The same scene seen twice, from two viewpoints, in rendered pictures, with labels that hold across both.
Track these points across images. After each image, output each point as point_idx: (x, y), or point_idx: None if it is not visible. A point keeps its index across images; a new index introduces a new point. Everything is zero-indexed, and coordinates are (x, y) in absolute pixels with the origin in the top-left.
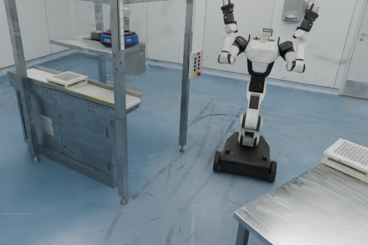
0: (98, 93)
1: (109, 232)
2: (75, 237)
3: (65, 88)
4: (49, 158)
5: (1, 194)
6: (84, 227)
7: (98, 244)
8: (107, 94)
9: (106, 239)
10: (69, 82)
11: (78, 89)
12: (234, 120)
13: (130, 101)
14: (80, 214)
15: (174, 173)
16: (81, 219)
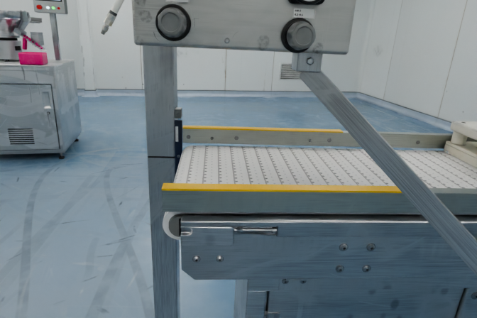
0: (370, 175)
1: (148, 314)
2: (197, 282)
3: (440, 134)
4: None
5: None
6: (199, 299)
7: (152, 290)
8: (335, 181)
9: (146, 302)
10: (463, 126)
11: (453, 167)
12: None
13: (188, 177)
14: (230, 315)
15: None
16: (218, 309)
